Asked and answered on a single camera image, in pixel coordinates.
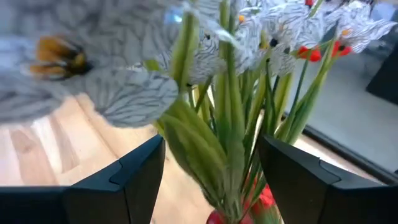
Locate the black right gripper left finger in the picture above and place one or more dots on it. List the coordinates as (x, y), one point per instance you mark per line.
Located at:
(102, 202)

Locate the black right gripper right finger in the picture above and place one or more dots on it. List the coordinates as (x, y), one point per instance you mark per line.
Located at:
(326, 202)

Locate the white artificial flower bunch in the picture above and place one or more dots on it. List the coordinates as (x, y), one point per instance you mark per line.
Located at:
(130, 96)

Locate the red artificial flower bunch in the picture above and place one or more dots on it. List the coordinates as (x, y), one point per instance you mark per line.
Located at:
(310, 55)
(264, 200)

